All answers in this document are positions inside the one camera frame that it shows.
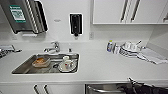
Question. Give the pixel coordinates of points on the stainless steel dishwasher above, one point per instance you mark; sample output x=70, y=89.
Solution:
x=100, y=90

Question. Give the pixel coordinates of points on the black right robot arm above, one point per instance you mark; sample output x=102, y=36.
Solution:
x=153, y=90

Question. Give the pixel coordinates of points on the stack of white plates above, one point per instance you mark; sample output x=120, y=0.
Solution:
x=128, y=51

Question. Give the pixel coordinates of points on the small white cup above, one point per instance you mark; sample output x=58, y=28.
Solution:
x=115, y=49

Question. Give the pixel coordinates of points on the blue dish soap bottle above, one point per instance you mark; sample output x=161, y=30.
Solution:
x=109, y=47

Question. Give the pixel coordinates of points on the white bowl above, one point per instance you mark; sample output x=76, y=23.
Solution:
x=66, y=67

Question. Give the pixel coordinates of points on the white two-door sink cabinet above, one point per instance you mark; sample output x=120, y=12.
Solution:
x=60, y=90

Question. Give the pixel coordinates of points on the white mug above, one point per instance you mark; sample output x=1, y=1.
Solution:
x=66, y=59

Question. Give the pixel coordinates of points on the small dark counter pump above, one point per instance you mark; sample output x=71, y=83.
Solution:
x=69, y=50

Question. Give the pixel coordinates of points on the chrome sink faucet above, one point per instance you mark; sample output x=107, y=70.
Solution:
x=55, y=46

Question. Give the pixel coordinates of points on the orange bowl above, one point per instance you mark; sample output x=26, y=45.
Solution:
x=41, y=62

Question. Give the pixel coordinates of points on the steel sink basin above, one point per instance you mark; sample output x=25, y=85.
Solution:
x=26, y=68

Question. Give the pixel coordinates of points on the dish rack with utensils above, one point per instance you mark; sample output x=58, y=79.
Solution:
x=6, y=52

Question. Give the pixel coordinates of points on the steel paper towel dispenser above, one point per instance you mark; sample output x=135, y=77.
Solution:
x=23, y=16

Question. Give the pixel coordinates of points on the white wall outlet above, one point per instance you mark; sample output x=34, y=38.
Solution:
x=91, y=35

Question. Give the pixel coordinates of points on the white upper wall cabinet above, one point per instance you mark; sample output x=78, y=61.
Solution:
x=110, y=11

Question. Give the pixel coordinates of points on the black wall soap dispenser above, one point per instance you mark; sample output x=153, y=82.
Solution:
x=76, y=24

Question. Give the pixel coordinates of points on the small wall label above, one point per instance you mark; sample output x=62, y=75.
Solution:
x=57, y=20

